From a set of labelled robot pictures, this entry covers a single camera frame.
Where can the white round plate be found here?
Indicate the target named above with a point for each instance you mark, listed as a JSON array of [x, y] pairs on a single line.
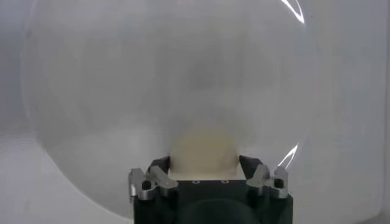
[[122, 76]]

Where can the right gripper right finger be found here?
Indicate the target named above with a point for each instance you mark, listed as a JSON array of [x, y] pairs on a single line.
[[259, 178]]

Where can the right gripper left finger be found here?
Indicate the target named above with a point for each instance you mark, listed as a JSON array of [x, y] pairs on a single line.
[[161, 179]]

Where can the white steamed baozi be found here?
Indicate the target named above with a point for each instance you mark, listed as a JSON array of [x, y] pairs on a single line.
[[204, 152]]

